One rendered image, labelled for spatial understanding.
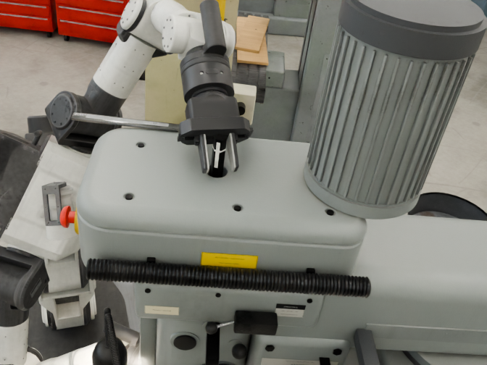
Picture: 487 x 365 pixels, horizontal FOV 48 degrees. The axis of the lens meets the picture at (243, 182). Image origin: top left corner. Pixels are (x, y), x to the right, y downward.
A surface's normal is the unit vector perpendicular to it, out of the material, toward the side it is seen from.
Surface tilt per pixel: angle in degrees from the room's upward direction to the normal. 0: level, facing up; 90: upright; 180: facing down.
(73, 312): 27
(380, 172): 90
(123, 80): 88
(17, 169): 59
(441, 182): 0
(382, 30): 90
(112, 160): 0
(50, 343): 0
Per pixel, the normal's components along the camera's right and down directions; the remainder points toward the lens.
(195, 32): 0.43, -0.38
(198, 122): 0.22, -0.37
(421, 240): 0.11, -0.79
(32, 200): 0.32, 0.11
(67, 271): 0.31, 0.48
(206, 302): 0.02, 0.61
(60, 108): -0.55, -0.06
